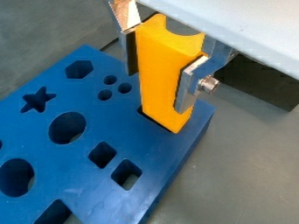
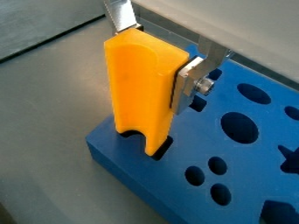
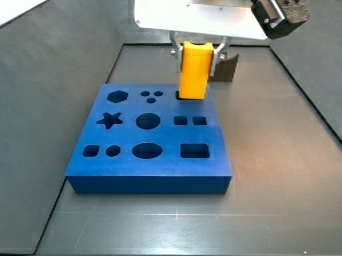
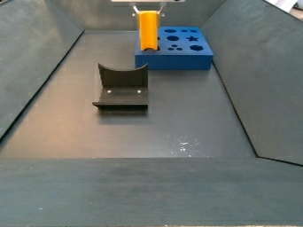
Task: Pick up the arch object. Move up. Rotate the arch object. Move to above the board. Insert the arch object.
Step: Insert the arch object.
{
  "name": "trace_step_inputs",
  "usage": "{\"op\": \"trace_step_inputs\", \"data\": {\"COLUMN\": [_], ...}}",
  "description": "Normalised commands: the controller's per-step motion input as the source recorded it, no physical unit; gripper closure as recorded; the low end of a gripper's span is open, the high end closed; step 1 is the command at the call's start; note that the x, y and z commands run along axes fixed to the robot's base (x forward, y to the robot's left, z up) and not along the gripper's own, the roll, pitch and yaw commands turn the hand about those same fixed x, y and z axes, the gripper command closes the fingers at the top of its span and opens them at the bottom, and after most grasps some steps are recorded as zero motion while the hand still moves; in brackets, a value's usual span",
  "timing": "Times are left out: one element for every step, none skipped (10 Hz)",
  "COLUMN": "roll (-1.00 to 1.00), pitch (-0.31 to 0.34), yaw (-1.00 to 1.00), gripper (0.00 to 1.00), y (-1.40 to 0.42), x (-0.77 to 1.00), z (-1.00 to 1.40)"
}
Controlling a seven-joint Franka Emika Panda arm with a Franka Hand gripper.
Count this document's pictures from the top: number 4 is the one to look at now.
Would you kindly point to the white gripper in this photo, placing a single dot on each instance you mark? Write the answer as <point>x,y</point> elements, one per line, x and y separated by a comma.
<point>147,1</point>

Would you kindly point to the yellow arch block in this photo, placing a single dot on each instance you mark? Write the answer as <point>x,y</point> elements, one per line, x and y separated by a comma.
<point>149,29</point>

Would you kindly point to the blue foam shape board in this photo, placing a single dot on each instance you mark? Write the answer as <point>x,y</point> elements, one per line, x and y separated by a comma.
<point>183,51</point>

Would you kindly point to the black curved stand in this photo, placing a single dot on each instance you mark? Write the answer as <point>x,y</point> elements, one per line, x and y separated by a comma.
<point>125,87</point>

